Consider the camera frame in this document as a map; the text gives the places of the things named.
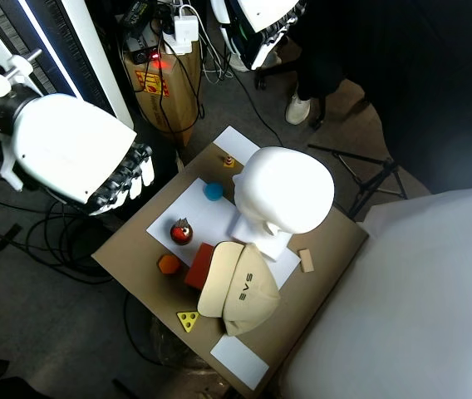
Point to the red bird figure toy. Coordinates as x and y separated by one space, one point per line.
181 233

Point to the brown cardboard box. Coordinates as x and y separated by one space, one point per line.
178 99

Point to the white mannequin head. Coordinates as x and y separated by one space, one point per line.
286 187

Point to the white backdrop sheet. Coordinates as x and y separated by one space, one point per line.
406 291

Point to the large white paper sheet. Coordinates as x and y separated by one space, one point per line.
203 212

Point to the blue ball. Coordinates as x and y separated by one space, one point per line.
214 191

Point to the small striped cone toy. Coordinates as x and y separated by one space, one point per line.
229 162

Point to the yellow triangle block with holes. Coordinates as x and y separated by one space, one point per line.
188 319

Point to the white column with black strips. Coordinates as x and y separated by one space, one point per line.
99 62

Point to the red cube block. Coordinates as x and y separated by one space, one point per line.
198 268

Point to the black tripod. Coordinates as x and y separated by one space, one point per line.
379 174

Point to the person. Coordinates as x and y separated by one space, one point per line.
315 70

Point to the white power strip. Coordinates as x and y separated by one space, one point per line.
178 46

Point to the black charger device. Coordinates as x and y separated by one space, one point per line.
138 12

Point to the plain wooden rectangle block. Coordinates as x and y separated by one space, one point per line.
306 260

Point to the small white paper sheet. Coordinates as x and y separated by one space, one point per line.
236 143
240 361

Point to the orange hexagon block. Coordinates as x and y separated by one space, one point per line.
168 264

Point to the black device with red light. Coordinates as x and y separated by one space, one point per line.
144 56

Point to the white power adapter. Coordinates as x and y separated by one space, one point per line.
186 28

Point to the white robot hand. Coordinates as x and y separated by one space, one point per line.
65 141
261 12

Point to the beige baseball cap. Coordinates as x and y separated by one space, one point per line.
244 291

